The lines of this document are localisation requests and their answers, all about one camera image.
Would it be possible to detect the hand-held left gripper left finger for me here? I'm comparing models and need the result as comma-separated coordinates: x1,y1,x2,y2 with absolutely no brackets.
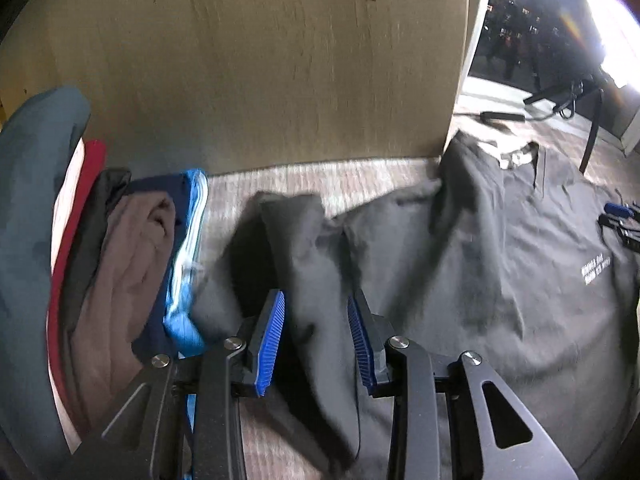
57,289,287,480

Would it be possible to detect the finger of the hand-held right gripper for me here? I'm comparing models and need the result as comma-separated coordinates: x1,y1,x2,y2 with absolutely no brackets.
602,200,640,217
598,215,640,254

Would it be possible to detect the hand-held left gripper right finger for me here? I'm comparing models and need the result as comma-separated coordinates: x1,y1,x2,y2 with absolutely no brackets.
347,289,581,480

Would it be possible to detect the dark grey shirt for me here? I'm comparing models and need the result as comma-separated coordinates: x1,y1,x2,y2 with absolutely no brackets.
192,130,640,480

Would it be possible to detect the pile of folded clothes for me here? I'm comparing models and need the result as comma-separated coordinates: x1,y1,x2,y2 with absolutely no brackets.
164,169,208,356

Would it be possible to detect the black tripod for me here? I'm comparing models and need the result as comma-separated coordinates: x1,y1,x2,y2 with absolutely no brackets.
524,77,607,174

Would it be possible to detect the black power adapter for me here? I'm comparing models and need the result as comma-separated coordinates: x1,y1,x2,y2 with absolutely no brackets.
480,110,526,124

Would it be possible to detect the brown garment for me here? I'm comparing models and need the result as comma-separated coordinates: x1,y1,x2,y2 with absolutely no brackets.
70,192,176,411

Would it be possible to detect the bright lamp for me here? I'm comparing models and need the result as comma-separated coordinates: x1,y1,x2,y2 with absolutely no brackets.
582,0,640,91

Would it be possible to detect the dark glass window pane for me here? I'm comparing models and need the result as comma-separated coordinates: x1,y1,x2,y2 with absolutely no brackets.
472,0,621,92

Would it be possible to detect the black garment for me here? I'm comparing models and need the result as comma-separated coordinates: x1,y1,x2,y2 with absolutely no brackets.
65,167,132,341

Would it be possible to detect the red garment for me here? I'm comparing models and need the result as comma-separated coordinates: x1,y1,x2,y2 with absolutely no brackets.
46,140,108,411

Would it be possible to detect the beige garment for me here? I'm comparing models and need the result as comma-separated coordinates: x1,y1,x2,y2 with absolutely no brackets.
49,132,87,271

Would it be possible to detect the wooden board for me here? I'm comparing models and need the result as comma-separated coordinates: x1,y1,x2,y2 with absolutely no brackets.
0,0,493,188

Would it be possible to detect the white window frame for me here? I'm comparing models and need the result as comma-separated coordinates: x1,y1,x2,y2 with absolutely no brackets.
452,0,496,111

